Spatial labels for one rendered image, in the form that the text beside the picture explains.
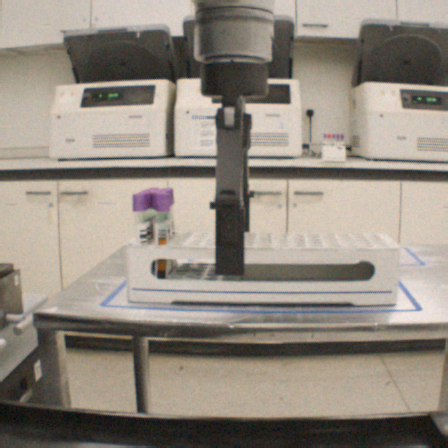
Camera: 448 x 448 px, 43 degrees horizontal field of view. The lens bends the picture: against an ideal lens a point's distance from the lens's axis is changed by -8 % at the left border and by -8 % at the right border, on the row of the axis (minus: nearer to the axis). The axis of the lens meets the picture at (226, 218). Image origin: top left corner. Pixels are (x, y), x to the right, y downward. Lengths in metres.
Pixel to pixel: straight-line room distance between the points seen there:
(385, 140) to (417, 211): 0.35
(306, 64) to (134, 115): 1.06
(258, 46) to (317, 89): 2.61
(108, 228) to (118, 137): 0.41
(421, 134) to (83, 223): 1.57
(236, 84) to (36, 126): 2.86
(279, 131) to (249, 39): 1.97
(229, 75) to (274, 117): 1.97
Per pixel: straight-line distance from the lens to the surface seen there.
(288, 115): 2.61
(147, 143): 2.64
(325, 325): 0.59
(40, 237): 2.80
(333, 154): 2.57
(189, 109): 2.61
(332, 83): 3.26
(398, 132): 2.67
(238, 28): 0.64
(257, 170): 2.64
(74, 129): 2.72
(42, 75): 3.46
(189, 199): 2.62
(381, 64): 3.07
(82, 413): 0.41
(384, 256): 0.64
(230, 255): 0.62
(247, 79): 0.64
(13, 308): 0.89
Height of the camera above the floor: 1.00
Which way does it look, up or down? 8 degrees down
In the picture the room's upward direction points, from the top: straight up
